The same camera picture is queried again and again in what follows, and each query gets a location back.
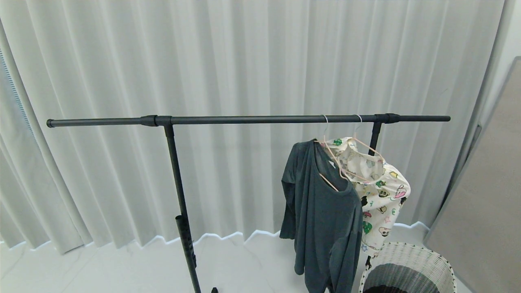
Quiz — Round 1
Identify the pink clothes hanger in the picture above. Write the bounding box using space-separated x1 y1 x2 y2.
313 115 350 192
352 115 385 184

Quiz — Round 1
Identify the dark grey shirt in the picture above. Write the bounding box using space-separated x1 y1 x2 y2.
280 140 363 293

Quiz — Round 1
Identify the cream printed garment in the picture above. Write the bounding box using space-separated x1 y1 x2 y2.
326 137 412 258

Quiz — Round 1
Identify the black clothes rack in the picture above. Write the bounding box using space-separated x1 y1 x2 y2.
46 113 451 293

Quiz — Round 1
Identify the white laundry basket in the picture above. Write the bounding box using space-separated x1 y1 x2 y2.
358 242 457 293

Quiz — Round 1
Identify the white curtain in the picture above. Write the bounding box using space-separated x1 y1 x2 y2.
0 0 513 255

